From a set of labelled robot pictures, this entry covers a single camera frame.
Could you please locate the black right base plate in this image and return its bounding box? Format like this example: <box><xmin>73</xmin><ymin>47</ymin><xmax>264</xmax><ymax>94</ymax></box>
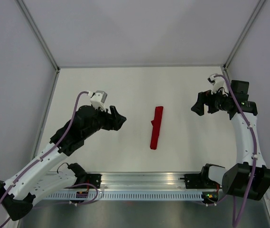
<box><xmin>184</xmin><ymin>173</ymin><xmax>217</xmax><ymax>190</ymax></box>

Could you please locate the right aluminium frame post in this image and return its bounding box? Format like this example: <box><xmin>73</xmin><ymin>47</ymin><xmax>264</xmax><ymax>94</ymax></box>
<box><xmin>222</xmin><ymin>0</ymin><xmax>267</xmax><ymax>72</ymax></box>

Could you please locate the left aluminium frame post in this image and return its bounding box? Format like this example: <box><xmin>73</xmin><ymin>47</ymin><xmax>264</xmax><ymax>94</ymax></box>
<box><xmin>15</xmin><ymin>0</ymin><xmax>60</xmax><ymax>72</ymax></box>

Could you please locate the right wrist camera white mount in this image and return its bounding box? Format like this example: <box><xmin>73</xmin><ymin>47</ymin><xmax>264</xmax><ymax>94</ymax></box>
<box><xmin>207</xmin><ymin>74</ymin><xmax>225</xmax><ymax>94</ymax></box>

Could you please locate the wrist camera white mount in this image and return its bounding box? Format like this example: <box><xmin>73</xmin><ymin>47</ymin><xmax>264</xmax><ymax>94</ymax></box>
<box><xmin>88</xmin><ymin>90</ymin><xmax>108</xmax><ymax>112</ymax></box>
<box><xmin>207</xmin><ymin>74</ymin><xmax>225</xmax><ymax>94</ymax></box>

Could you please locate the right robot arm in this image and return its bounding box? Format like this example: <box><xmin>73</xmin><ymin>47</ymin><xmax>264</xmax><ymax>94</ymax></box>
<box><xmin>191</xmin><ymin>77</ymin><xmax>270</xmax><ymax>200</ymax></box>

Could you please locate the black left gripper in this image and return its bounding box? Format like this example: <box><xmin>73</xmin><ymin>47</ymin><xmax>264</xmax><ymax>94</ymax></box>
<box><xmin>83</xmin><ymin>104</ymin><xmax>126</xmax><ymax>139</ymax></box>

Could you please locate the aluminium frame post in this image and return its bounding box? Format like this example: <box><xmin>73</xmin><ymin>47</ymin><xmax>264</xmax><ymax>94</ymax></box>
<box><xmin>222</xmin><ymin>0</ymin><xmax>267</xmax><ymax>72</ymax></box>
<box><xmin>15</xmin><ymin>0</ymin><xmax>60</xmax><ymax>72</ymax></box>

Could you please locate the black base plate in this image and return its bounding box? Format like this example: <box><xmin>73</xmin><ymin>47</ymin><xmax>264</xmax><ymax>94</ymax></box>
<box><xmin>184</xmin><ymin>173</ymin><xmax>217</xmax><ymax>190</ymax></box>
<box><xmin>85</xmin><ymin>173</ymin><xmax>102</xmax><ymax>189</ymax></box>

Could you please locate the red cloth napkin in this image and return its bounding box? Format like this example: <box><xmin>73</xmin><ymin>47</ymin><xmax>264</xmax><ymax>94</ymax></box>
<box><xmin>150</xmin><ymin>106</ymin><xmax>164</xmax><ymax>150</ymax></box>

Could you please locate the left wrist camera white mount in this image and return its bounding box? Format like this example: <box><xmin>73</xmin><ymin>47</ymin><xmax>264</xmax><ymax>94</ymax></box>
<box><xmin>88</xmin><ymin>90</ymin><xmax>108</xmax><ymax>112</ymax></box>

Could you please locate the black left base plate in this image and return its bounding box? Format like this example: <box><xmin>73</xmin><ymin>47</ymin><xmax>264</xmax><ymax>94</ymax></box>
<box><xmin>85</xmin><ymin>173</ymin><xmax>102</xmax><ymax>189</ymax></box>

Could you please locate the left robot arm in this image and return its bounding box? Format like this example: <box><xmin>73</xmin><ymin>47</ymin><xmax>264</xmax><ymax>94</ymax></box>
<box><xmin>0</xmin><ymin>105</ymin><xmax>127</xmax><ymax>221</ymax></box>

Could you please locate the slotted cable duct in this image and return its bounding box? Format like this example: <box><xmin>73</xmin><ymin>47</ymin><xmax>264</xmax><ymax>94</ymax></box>
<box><xmin>46</xmin><ymin>190</ymin><xmax>203</xmax><ymax>201</ymax></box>

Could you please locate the aluminium mounting rail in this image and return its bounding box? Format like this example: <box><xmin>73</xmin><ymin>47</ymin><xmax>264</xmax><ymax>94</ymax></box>
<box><xmin>42</xmin><ymin>172</ymin><xmax>270</xmax><ymax>190</ymax></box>

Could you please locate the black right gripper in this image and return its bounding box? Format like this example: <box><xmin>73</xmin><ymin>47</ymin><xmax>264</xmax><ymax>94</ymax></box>
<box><xmin>191</xmin><ymin>85</ymin><xmax>233</xmax><ymax>116</ymax></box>

